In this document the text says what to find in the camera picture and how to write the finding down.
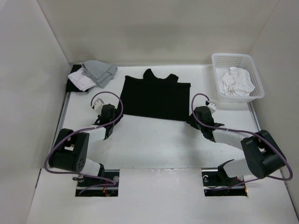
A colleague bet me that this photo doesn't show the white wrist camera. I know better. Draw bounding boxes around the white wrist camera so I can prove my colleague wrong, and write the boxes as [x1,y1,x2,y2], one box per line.
[91,98,105,113]
[206,100,217,114]

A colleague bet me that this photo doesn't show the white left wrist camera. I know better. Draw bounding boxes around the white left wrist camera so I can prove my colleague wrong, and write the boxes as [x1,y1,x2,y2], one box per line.
[91,98,105,113]

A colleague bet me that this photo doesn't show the black folded tank top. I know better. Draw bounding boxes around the black folded tank top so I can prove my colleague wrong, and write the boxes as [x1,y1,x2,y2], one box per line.
[65,64,90,92]

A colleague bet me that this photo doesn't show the right aluminium table rail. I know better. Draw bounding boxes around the right aluminium table rail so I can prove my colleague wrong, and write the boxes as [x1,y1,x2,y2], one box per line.
[247,102,261,131]

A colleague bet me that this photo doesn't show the grey folded tank top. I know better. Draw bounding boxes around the grey folded tank top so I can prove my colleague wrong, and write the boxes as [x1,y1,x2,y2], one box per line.
[81,60,118,89]

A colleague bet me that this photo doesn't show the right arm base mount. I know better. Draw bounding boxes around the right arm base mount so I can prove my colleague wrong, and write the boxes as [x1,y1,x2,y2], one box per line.
[201,160,247,196]

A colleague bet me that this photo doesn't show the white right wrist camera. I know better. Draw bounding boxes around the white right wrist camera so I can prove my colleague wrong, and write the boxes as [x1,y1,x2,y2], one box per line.
[206,100,217,114]

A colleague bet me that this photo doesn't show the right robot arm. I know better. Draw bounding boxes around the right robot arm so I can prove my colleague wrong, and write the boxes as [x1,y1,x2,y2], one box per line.
[187,106,286,185]

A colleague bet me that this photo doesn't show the white folded tank top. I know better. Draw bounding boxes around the white folded tank top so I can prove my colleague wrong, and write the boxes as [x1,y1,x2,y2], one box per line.
[68,68,96,91]

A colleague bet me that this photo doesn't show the aluminium table rail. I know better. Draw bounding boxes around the aluminium table rail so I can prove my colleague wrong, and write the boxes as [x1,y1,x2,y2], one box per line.
[49,92,71,153]
[247,102,261,131]

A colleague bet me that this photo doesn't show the black tank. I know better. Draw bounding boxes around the black tank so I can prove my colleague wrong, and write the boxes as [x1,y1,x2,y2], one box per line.
[118,69,191,121]
[65,64,90,92]

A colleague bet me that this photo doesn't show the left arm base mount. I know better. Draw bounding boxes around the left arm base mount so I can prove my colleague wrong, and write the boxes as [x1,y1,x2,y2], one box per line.
[72,169,120,197]

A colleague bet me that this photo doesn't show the white plastic laundry basket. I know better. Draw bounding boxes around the white plastic laundry basket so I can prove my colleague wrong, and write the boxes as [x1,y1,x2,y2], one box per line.
[212,53,265,103]

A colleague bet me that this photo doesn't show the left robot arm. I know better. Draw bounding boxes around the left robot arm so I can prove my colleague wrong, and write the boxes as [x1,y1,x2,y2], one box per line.
[45,104,123,186]

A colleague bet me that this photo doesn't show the white crumpled tank top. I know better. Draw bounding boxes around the white crumpled tank top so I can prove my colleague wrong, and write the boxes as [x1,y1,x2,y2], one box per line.
[216,67,255,97]

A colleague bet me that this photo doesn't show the left aluminium table rail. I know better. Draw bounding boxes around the left aluminium table rail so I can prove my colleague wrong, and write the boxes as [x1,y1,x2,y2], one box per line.
[49,92,71,153]

